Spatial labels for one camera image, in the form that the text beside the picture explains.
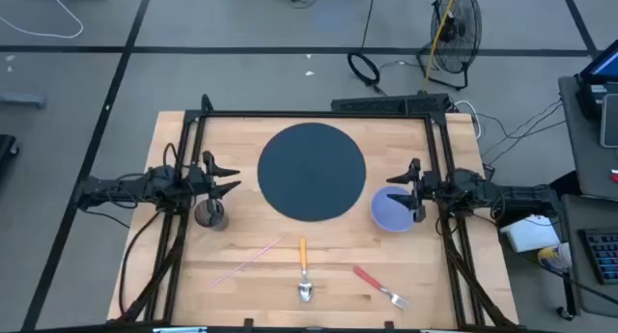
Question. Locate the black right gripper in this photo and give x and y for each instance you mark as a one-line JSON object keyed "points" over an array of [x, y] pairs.
{"points": [[434, 185]]}

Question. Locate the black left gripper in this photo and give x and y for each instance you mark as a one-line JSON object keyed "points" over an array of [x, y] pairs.
{"points": [[198, 181]]}

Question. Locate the lavender bowl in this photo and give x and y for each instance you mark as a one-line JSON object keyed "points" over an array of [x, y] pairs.
{"points": [[386, 217]]}

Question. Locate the dark faceted glass cup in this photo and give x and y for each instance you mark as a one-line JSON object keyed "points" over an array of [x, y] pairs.
{"points": [[212, 221]]}

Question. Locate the pink drinking straw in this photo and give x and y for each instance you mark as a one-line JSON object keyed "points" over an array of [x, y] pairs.
{"points": [[246, 260]]}

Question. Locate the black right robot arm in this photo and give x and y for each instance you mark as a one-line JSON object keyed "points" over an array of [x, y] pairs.
{"points": [[507, 195]]}

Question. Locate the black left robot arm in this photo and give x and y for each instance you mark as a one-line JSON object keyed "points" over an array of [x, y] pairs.
{"points": [[120, 188]]}

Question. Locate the black power strip box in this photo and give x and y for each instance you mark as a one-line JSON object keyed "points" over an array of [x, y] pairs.
{"points": [[386, 103]]}

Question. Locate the round dark woven placemat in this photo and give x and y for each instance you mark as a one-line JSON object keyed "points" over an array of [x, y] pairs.
{"points": [[311, 171]]}

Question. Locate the white box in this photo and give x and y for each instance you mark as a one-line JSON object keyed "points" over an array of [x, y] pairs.
{"points": [[531, 234]]}

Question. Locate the white and yellow bottle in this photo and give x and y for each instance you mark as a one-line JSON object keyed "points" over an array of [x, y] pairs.
{"points": [[553, 258]]}

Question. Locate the black floor fan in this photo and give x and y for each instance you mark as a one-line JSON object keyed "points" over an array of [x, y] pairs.
{"points": [[458, 34]]}

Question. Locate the grey desk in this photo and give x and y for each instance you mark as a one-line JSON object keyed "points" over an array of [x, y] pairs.
{"points": [[584, 154]]}

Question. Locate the black keyboard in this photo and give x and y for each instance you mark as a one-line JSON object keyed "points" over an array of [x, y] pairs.
{"points": [[603, 253]]}

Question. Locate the grey tablet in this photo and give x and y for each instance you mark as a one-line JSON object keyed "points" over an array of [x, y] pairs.
{"points": [[610, 120]]}

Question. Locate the dark keyboard desk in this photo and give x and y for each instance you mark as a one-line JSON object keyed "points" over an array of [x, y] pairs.
{"points": [[594, 299]]}

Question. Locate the grey floor bar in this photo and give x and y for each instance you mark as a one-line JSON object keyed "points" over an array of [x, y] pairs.
{"points": [[21, 100]]}

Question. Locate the open laptop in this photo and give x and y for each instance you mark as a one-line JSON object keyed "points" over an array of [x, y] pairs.
{"points": [[601, 70]]}

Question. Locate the black aluminium table frame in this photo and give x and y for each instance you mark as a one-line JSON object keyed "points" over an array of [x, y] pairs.
{"points": [[314, 115]]}

